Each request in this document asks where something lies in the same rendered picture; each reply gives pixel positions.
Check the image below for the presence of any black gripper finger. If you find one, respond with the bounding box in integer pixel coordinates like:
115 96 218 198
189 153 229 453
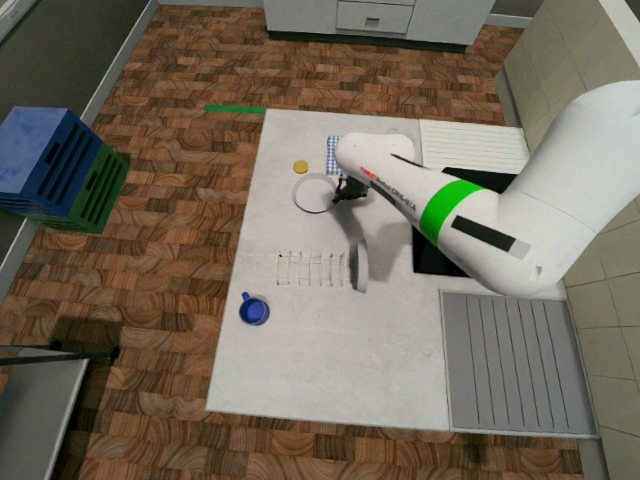
332 174 353 203
334 189 369 204

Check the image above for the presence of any blue and white checked towel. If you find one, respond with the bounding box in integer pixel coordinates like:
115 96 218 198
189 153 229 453
326 135 348 176

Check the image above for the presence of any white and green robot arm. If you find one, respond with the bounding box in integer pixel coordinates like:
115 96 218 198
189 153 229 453
334 81 640 297

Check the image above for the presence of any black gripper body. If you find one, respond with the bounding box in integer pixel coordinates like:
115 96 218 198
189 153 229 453
346 176 368 192

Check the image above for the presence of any white ribbed draining mat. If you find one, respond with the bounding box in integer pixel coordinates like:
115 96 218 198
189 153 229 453
419 119 531 174

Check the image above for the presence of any blue mug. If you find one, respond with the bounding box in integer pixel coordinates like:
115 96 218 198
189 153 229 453
239 291 271 326

